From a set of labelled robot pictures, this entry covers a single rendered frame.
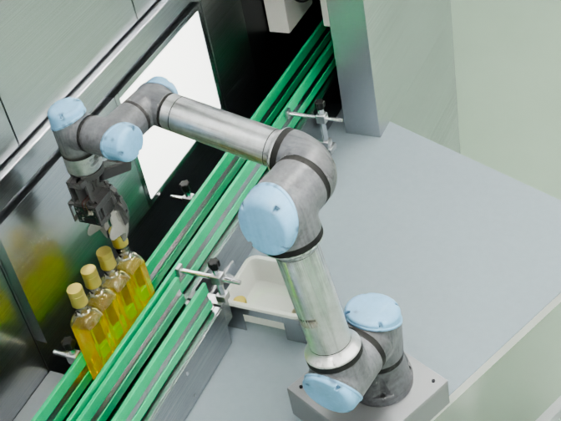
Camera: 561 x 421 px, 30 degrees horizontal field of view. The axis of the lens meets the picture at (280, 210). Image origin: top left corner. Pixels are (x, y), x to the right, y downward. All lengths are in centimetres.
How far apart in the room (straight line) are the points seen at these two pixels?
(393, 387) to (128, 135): 77
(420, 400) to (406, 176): 86
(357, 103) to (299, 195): 126
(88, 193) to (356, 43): 106
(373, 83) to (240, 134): 106
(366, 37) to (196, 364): 104
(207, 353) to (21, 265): 49
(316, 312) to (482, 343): 63
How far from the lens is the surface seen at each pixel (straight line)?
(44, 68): 229
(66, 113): 208
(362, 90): 302
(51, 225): 233
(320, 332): 200
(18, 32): 222
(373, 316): 214
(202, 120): 203
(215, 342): 249
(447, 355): 247
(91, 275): 225
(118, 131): 202
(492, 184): 290
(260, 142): 197
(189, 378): 241
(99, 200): 219
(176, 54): 268
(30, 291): 231
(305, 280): 192
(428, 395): 230
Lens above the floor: 260
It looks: 40 degrees down
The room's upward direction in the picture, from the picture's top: 12 degrees counter-clockwise
